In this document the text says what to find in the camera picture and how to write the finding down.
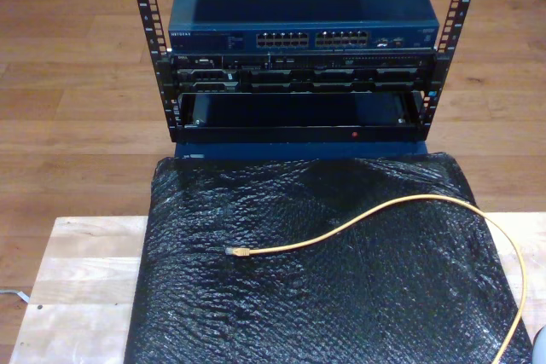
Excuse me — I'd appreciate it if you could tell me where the yellow network cable clear plug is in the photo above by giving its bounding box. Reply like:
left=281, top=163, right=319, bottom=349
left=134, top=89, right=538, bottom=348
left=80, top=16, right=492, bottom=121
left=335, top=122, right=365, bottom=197
left=224, top=194, right=529, bottom=364

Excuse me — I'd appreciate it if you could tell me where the blue flat metal case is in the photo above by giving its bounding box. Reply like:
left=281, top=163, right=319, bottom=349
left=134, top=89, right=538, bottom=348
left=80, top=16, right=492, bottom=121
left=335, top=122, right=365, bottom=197
left=174, top=140, right=430, bottom=165

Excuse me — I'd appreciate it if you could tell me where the black rack shelf tray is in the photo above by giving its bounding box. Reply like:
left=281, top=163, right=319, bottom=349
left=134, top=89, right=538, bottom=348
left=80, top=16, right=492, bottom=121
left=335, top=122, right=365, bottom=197
left=177, top=91, right=423, bottom=143

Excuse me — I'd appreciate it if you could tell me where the black rack server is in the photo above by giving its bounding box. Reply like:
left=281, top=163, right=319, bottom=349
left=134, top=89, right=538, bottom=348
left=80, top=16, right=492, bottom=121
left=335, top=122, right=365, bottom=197
left=168, top=51, right=439, bottom=95

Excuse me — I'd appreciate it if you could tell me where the black textured bubble mat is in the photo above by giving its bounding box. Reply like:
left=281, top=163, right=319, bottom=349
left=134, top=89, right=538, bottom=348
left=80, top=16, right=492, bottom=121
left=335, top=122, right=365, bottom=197
left=123, top=151, right=539, bottom=364

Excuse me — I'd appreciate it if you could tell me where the black perforated rack frame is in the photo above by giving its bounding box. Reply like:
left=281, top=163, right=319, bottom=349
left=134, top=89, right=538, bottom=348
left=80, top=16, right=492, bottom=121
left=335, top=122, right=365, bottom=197
left=125, top=0, right=485, bottom=144

